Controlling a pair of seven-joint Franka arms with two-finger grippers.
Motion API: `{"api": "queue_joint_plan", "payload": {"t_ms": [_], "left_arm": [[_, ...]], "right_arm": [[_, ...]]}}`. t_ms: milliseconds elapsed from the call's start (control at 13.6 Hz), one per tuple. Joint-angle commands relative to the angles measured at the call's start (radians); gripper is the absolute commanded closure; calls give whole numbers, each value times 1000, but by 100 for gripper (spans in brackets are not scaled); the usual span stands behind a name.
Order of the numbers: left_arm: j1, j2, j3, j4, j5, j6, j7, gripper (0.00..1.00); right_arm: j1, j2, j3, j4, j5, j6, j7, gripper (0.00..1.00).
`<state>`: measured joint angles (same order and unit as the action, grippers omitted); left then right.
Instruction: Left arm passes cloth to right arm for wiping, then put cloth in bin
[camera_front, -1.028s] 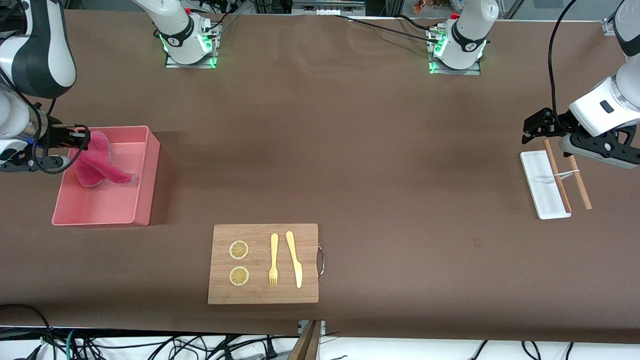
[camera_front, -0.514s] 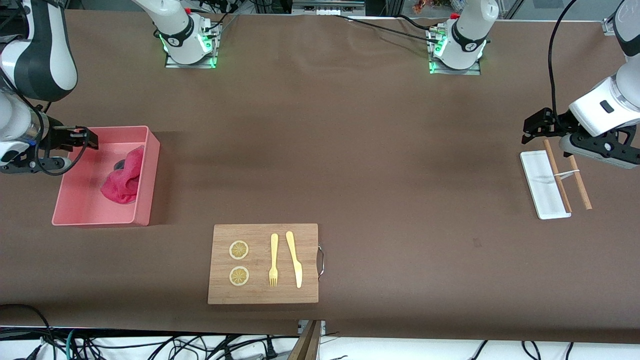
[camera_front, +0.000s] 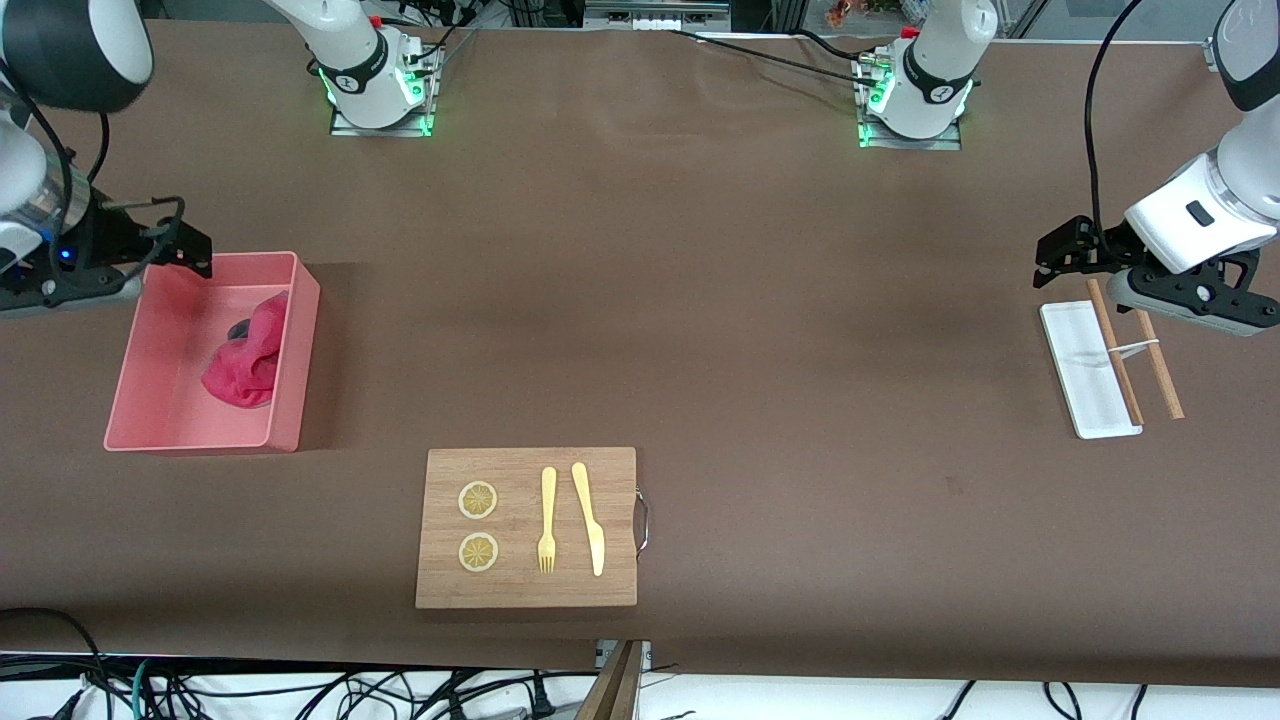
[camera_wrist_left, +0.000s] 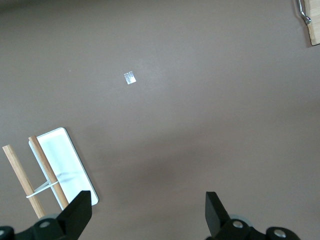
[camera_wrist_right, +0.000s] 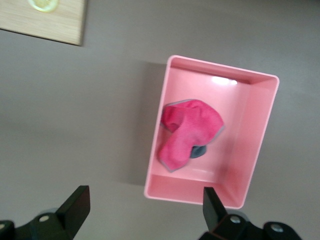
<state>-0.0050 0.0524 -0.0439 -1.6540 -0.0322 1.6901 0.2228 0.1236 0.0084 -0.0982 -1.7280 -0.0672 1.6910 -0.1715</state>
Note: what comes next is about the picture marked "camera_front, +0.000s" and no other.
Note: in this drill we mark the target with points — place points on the metal table edge bracket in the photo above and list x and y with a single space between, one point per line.
645 655

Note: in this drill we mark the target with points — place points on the lemon slice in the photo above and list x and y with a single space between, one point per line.
478 552
478 500

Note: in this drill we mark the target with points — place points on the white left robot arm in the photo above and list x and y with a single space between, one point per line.
1200 215

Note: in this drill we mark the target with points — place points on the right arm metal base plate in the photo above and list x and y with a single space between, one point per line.
345 125

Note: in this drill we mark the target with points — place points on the pink red cloth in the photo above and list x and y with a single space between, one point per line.
250 365

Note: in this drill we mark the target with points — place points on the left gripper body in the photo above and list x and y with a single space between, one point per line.
1103 245

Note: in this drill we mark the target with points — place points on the yellow plastic fork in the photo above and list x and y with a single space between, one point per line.
547 520

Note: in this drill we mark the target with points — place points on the white rectangular tray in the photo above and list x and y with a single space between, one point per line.
1080 370

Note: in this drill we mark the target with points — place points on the wooden beam below table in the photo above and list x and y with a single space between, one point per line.
612 690

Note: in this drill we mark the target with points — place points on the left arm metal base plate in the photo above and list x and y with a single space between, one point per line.
940 142

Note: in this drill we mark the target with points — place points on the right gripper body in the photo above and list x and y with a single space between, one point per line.
103 236

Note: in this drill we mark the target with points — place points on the wooden cutting board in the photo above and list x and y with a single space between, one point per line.
525 530

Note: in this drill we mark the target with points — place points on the pink plastic bin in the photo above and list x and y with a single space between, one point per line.
160 400

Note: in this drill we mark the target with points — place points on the yellow plastic knife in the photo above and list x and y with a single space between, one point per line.
590 520

